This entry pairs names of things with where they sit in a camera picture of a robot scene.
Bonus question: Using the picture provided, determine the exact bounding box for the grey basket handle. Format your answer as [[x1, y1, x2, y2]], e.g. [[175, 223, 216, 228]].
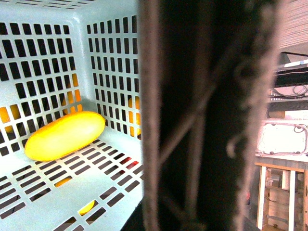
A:
[[138, 0, 287, 231]]

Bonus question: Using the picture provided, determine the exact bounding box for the light blue plastic basket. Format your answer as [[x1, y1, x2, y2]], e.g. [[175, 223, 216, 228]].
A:
[[0, 0, 143, 231]]

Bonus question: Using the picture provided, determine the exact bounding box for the yellow mango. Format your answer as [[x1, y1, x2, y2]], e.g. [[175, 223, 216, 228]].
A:
[[25, 111, 105, 162]]

